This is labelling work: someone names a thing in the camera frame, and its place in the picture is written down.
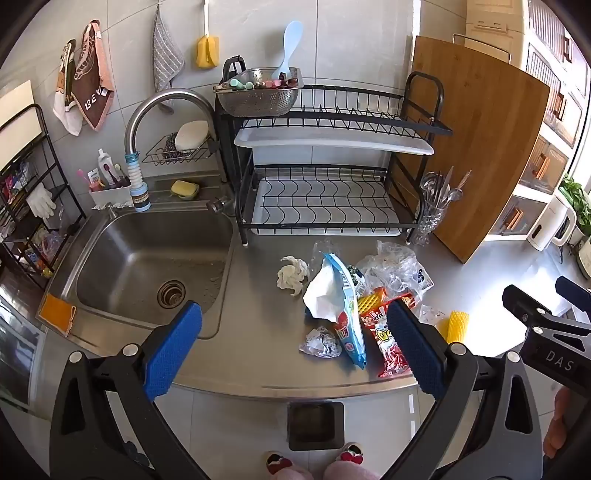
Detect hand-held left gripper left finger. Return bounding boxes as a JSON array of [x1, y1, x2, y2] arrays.
[[48, 301, 222, 480]]

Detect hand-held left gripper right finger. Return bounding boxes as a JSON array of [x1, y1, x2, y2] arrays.
[[383, 301, 546, 480]]

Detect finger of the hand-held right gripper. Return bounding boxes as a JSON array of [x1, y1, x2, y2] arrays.
[[503, 285, 591, 335], [556, 276, 591, 319]]

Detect yellow foam fruit net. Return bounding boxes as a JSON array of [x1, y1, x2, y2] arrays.
[[357, 294, 385, 318], [436, 310, 469, 343]]

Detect large clear plastic bag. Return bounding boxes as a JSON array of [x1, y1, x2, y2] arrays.
[[358, 240, 435, 301]]

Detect dark grey trash bin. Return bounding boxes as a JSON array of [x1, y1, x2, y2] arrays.
[[286, 401, 345, 452]]

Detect person's right hand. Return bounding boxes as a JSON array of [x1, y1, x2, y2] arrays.
[[542, 385, 578, 460]]

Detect red snack packet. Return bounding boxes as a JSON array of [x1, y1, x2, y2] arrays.
[[359, 307, 414, 379]]

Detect small clear plastic wrap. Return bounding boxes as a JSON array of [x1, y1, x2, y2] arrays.
[[418, 305, 446, 328]]

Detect orange red wrapper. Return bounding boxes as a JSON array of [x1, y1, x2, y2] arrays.
[[369, 287, 417, 309]]

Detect blue snack packet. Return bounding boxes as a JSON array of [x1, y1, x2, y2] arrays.
[[321, 253, 368, 370]]

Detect white electric kettle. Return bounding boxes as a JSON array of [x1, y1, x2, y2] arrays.
[[526, 191, 578, 252]]

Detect dark green packet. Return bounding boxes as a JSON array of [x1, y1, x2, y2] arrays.
[[346, 264, 368, 296]]

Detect crumpled foil wrapper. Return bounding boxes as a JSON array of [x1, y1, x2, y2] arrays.
[[299, 325, 342, 358]]

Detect stainless steel sink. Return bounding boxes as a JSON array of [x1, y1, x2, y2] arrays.
[[46, 210, 238, 340]]

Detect green potted plant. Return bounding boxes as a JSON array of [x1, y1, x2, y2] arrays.
[[558, 175, 591, 217]]

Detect white paper napkin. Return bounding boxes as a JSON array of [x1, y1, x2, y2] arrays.
[[302, 263, 354, 321]]

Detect orange cleaning cloth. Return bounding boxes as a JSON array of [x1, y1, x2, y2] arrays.
[[39, 294, 79, 337]]

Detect red patterned slipper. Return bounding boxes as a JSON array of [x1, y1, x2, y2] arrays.
[[335, 442, 365, 464], [265, 451, 294, 474]]

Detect clear cutlery holder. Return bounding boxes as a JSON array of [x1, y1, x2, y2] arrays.
[[411, 203, 446, 245]]

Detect white drawer cabinet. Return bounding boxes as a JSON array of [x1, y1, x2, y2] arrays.
[[464, 0, 591, 237]]

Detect crumpled white tissue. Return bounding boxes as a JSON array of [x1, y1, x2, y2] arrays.
[[276, 255, 309, 296]]

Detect bunch of metal cutlery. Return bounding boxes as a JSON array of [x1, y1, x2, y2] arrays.
[[420, 166, 472, 210]]

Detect wooden cutting board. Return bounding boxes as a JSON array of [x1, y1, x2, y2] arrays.
[[388, 36, 550, 265]]

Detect glass door cabinet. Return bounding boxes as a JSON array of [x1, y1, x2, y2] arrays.
[[0, 272, 51, 416]]

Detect white drainer tray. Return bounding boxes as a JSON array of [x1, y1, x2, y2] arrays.
[[252, 178, 402, 236]]

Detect white toothbrush container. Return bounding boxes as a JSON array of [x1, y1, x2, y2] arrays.
[[89, 185, 134, 209]]

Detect blue faucet extension nozzle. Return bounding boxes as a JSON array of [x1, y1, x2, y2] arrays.
[[124, 150, 152, 213]]

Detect purple toothbrush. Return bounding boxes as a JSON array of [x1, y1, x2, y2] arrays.
[[107, 164, 131, 188]]

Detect pink toothbrush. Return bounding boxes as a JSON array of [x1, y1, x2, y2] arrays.
[[76, 169, 105, 192]]

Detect white tube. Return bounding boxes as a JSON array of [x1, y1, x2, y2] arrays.
[[97, 148, 114, 188]]

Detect white rubber gloves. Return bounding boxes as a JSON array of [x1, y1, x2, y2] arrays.
[[26, 182, 57, 219]]

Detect white sponge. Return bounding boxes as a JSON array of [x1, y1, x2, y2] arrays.
[[174, 120, 211, 151]]

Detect long white drip tray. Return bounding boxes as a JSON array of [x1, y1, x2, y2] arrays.
[[233, 127, 435, 158]]

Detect colourful packets on shelf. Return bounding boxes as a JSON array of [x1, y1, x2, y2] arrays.
[[0, 161, 65, 278]]

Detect curved metal faucet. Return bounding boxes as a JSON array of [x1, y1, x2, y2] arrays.
[[124, 89, 218, 155]]

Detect stainless steel colander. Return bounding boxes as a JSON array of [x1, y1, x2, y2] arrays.
[[212, 67, 305, 117]]

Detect white green hanging towel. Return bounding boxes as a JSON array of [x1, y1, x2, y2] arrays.
[[53, 39, 84, 137]]

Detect pink brown hanging towel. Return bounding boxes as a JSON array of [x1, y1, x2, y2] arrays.
[[74, 21, 115, 132]]

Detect black metal shelf rack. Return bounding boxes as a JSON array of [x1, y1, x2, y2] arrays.
[[0, 104, 86, 289]]

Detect grey striped dishcloth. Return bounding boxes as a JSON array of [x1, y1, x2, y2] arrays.
[[152, 7, 185, 112]]

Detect yellow sponge brush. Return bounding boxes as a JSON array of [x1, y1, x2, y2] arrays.
[[196, 0, 220, 70]]

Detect light blue rice paddle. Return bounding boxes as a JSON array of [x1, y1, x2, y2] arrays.
[[270, 21, 303, 81]]

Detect black wire dish rack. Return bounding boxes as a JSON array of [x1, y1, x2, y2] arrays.
[[215, 55, 453, 247]]

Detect black wire sponge basket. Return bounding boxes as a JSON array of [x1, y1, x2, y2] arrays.
[[141, 133, 220, 166]]

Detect metal wire stand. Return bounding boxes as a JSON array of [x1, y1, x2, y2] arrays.
[[452, 33, 512, 63]]

